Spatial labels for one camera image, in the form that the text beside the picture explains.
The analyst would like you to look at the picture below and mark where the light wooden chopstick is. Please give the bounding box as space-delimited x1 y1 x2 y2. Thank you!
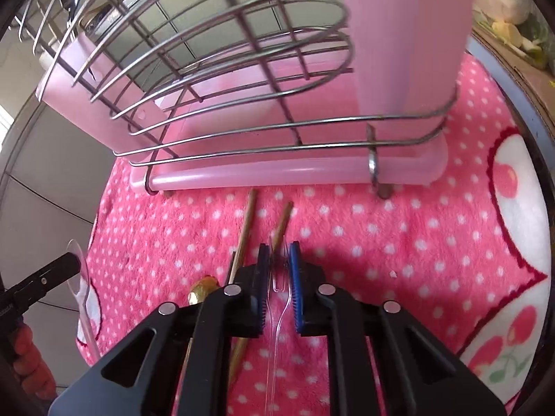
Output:
229 201 293 386
228 189 258 284

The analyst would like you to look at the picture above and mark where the pink plastic drip tray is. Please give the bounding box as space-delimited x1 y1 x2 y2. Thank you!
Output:
37 36 448 192

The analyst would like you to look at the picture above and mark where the person's left hand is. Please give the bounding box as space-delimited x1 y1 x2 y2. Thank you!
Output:
9 324 57 401

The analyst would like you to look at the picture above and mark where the pink plastic utensil cup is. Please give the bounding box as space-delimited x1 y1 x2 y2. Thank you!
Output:
343 0 472 115

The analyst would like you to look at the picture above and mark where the clear plastic spoon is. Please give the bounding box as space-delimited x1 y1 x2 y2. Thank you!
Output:
67 240 101 363

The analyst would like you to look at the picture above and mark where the pink polka dot cloth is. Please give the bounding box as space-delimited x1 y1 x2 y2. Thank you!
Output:
86 55 552 408

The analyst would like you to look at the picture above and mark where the gold metal spoon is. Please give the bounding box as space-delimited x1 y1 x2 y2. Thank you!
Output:
181 274 220 382

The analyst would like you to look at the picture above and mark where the metal wire utensil rack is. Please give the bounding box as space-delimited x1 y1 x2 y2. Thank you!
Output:
17 0 460 200

